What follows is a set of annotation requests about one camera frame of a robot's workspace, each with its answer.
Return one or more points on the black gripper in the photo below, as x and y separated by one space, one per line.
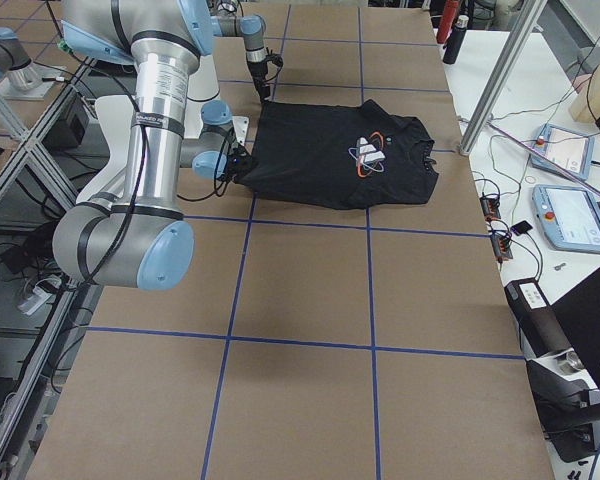
240 165
258 71

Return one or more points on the black graphic t-shirt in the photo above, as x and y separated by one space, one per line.
340 157

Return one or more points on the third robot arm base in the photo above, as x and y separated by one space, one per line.
20 77

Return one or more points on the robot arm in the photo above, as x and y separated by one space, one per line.
131 232
250 28

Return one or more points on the red bottle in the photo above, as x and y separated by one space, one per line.
446 21

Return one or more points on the black water bottle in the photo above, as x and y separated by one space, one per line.
454 42

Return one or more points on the white power strip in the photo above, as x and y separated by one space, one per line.
38 296

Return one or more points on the orange circuit board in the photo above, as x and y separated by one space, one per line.
490 208

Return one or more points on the far teach pendant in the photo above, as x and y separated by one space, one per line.
565 148

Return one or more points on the teach pendant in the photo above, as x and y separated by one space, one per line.
565 148
569 217

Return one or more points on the near teach pendant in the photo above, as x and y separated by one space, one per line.
569 217

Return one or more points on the black computer monitor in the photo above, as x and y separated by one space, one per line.
578 313

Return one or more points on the aluminium side frame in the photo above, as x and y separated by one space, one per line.
37 186

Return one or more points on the aluminium frame post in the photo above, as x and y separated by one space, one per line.
507 59

